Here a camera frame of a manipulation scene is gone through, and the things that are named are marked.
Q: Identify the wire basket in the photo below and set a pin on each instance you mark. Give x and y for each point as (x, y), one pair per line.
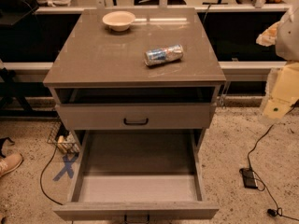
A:
(63, 139)

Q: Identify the tan shoe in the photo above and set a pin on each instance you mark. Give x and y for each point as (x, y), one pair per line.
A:
(10, 163)

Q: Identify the black power adapter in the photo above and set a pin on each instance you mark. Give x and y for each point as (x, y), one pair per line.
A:
(249, 179)

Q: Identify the grey drawer cabinet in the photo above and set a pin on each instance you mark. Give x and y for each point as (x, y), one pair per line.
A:
(98, 66)

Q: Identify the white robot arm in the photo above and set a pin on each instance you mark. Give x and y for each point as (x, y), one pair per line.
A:
(268, 37)

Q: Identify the open grey drawer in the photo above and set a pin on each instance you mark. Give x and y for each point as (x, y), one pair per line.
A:
(137, 176)

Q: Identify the closed grey upper drawer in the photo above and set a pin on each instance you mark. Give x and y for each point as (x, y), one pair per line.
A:
(110, 117)

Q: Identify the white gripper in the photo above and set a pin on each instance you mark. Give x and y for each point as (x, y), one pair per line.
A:
(289, 37)

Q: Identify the black drawer handle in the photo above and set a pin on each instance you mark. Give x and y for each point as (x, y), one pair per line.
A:
(138, 122)

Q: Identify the white bowl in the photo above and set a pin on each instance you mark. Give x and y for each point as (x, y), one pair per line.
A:
(119, 20)

